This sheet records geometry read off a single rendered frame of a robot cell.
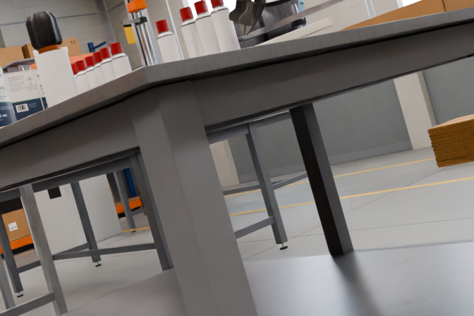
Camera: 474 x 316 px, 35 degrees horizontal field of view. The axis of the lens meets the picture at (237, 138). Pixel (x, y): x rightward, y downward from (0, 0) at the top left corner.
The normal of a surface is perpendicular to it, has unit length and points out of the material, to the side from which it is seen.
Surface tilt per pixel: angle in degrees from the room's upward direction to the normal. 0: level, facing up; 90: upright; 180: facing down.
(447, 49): 90
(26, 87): 90
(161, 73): 90
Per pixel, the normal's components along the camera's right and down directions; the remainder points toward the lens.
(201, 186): 0.66, -0.18
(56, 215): -0.57, 0.17
